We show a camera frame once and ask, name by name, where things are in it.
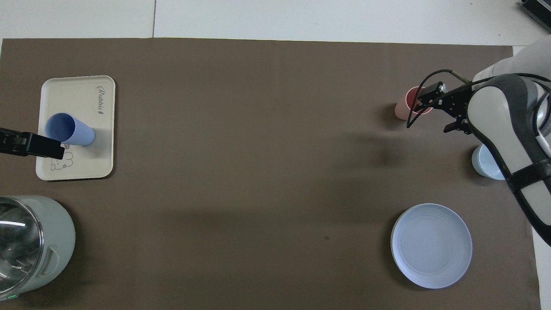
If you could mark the dark grey ribbed device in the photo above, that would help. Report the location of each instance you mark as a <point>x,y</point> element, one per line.
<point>538,10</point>

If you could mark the brown paper table mat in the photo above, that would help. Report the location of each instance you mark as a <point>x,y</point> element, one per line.
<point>258,172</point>

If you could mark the glass pot lid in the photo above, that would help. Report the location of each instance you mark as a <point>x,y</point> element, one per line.
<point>19,249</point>

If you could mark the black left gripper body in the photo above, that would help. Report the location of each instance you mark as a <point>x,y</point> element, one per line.
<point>13,142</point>

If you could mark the light blue bowl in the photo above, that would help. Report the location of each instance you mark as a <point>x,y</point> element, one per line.
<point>484,165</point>

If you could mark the steel pot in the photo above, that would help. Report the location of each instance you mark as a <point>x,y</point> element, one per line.
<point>58,241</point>

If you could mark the cream rectangular tray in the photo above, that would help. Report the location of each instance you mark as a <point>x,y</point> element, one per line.
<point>86,99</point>

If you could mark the pink plastic cup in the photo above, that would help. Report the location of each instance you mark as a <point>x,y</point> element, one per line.
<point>404,110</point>

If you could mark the pale blue plate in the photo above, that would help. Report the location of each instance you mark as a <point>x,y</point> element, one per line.
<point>430,245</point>

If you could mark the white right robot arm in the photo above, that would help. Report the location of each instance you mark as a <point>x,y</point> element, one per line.
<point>508,112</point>

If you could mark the blue plastic cup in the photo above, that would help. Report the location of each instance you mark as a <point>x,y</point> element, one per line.
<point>71,129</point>

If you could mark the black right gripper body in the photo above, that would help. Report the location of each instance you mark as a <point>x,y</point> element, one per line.
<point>456,103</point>

